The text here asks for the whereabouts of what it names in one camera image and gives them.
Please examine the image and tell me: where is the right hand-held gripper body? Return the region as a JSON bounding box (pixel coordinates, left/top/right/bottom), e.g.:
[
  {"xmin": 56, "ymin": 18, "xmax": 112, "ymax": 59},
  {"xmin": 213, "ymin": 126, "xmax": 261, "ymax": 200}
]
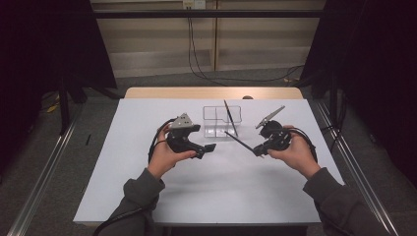
[{"xmin": 255, "ymin": 105, "xmax": 293, "ymax": 153}]

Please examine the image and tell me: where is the wooden table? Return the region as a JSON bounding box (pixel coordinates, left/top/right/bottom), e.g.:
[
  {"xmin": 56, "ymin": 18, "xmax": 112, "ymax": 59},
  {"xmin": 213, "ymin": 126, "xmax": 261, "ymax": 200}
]
[{"xmin": 124, "ymin": 87, "xmax": 304, "ymax": 100}]

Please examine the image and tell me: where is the black wall cable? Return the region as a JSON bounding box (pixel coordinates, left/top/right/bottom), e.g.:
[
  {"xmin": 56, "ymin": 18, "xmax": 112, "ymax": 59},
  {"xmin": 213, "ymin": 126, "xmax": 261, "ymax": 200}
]
[
  {"xmin": 187, "ymin": 16, "xmax": 229, "ymax": 87},
  {"xmin": 190, "ymin": 16, "xmax": 305, "ymax": 83}
]

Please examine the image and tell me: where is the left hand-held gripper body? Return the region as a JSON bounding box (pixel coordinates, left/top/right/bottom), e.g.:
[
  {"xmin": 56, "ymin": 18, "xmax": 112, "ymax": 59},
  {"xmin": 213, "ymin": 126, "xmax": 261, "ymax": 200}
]
[{"xmin": 165, "ymin": 112, "xmax": 206, "ymax": 160}]

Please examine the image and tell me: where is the clear plastic organizer box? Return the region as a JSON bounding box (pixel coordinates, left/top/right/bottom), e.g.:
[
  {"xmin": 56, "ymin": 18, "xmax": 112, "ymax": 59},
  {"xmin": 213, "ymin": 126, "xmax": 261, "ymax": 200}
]
[{"xmin": 202, "ymin": 105, "xmax": 243, "ymax": 139}]

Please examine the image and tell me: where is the white wall outlet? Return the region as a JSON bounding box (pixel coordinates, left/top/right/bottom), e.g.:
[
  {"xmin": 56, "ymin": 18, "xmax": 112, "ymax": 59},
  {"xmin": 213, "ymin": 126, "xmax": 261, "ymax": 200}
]
[{"xmin": 182, "ymin": 0, "xmax": 207, "ymax": 10}]

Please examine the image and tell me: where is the striped black pencil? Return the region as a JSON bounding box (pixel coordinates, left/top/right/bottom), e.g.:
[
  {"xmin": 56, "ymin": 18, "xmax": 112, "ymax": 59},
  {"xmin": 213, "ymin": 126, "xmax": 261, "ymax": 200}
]
[
  {"xmin": 223, "ymin": 99, "xmax": 239, "ymax": 138},
  {"xmin": 224, "ymin": 131, "xmax": 265, "ymax": 158}
]

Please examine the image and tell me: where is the person's right hand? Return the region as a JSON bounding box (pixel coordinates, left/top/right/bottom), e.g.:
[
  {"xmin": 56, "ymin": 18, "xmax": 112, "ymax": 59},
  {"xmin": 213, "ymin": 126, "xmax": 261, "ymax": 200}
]
[{"xmin": 267, "ymin": 125, "xmax": 322, "ymax": 181}]

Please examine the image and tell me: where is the black metal stand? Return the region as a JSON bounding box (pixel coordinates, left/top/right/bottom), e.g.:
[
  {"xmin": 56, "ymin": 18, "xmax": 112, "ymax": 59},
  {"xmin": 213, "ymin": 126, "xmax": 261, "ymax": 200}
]
[
  {"xmin": 328, "ymin": 70, "xmax": 338, "ymax": 132},
  {"xmin": 58, "ymin": 75, "xmax": 72, "ymax": 136}
]

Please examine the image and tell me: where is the left hand-held gripper cable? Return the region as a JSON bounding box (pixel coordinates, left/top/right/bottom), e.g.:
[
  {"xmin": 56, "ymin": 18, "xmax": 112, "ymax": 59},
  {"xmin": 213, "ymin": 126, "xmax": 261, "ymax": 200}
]
[{"xmin": 92, "ymin": 117, "xmax": 178, "ymax": 236}]

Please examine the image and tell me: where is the white table sheet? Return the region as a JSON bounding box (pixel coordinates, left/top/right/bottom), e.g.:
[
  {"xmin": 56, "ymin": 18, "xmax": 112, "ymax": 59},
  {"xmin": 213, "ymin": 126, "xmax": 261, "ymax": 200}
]
[{"xmin": 73, "ymin": 97, "xmax": 362, "ymax": 225}]

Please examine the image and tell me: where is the right hand-held gripper cable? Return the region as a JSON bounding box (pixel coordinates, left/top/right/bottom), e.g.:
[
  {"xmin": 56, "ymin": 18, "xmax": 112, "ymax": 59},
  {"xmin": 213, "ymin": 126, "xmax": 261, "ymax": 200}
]
[{"xmin": 288, "ymin": 127, "xmax": 319, "ymax": 163}]

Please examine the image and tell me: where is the person's left hand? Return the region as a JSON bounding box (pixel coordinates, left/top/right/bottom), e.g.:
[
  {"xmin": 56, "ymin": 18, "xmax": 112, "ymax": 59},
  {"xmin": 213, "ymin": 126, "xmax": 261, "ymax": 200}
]
[{"xmin": 147, "ymin": 126, "xmax": 198, "ymax": 180}]

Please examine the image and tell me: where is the aluminium floor rail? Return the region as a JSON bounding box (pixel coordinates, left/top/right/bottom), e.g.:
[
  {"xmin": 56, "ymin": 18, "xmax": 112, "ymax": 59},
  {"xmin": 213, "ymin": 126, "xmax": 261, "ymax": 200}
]
[
  {"xmin": 316, "ymin": 101, "xmax": 399, "ymax": 236},
  {"xmin": 6, "ymin": 107, "xmax": 83, "ymax": 236}
]

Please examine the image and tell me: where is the dark curtain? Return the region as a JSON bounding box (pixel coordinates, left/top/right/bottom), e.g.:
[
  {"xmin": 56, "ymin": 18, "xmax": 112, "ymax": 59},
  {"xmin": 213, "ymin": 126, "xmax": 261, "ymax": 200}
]
[
  {"xmin": 0, "ymin": 0, "xmax": 118, "ymax": 175},
  {"xmin": 299, "ymin": 0, "xmax": 417, "ymax": 188}
]

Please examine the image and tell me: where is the hand-held gripper cable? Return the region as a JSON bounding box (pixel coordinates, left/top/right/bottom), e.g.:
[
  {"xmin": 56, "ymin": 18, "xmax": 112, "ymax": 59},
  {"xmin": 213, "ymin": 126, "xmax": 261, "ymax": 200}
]
[
  {"xmin": 288, "ymin": 127, "xmax": 319, "ymax": 163},
  {"xmin": 92, "ymin": 117, "xmax": 178, "ymax": 236}
]

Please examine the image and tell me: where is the wooden vertical post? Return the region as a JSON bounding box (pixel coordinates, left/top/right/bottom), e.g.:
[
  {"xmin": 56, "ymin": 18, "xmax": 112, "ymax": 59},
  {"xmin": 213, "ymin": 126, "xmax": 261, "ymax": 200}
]
[{"xmin": 212, "ymin": 0, "xmax": 220, "ymax": 72}]

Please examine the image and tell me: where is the black horizontal metal bar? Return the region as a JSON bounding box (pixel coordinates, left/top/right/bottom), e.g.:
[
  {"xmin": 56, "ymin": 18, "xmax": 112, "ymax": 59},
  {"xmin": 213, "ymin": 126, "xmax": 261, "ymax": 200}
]
[{"xmin": 92, "ymin": 9, "xmax": 326, "ymax": 19}]

